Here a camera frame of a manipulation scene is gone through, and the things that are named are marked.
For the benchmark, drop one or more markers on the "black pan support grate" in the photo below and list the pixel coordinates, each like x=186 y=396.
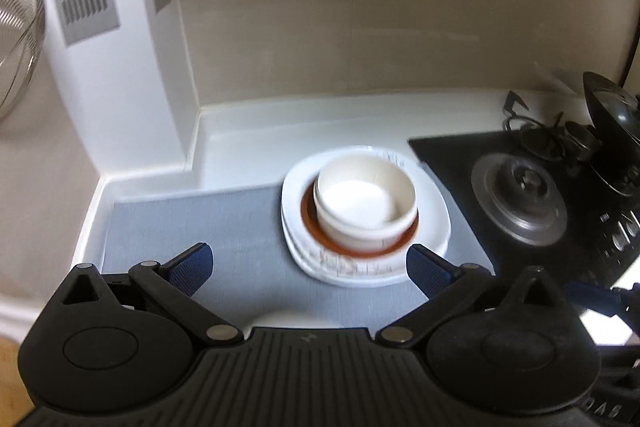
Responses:
x=564 y=140

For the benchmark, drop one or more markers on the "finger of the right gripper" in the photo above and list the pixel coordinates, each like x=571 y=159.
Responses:
x=607 y=301

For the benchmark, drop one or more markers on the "upper white square plate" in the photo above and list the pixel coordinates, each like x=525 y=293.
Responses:
x=350 y=215

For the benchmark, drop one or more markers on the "lower patterned white plate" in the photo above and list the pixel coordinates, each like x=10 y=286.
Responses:
x=324 y=265

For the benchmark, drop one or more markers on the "orange-brown plastic plate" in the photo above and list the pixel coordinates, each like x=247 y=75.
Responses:
x=350 y=247

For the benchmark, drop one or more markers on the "silver gas burner cap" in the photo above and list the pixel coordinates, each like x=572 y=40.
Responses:
x=521 y=198

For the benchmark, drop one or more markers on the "black glass gas stove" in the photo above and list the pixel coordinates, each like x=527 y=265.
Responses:
x=601 y=241

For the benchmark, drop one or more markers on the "black wok pan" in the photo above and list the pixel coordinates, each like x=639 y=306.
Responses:
x=614 y=114

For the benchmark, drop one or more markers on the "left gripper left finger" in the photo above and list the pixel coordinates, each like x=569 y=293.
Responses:
x=118 y=342

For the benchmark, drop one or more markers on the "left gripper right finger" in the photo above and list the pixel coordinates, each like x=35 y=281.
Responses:
x=498 y=346

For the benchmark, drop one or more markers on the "grey drying mat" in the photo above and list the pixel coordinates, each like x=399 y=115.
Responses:
x=255 y=279

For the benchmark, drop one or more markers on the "cream plastic bowl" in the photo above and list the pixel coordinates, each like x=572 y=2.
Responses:
x=364 y=197

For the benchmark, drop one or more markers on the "metal mesh strainer bowl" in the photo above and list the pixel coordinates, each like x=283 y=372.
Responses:
x=22 y=33

